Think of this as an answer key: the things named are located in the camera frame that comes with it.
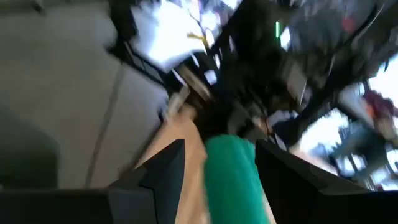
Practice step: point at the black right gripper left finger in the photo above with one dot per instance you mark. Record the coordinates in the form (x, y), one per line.
(140, 202)

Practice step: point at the teal elastic bandage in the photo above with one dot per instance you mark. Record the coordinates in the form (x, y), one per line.
(231, 180)

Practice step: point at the person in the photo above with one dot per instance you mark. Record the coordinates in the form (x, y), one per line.
(373, 130)

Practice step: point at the silver edge plate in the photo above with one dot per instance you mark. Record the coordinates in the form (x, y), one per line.
(177, 102)

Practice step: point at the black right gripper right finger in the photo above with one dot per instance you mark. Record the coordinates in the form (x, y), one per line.
(311, 199)

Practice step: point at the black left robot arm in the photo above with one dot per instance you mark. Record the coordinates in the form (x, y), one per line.
(326, 31)

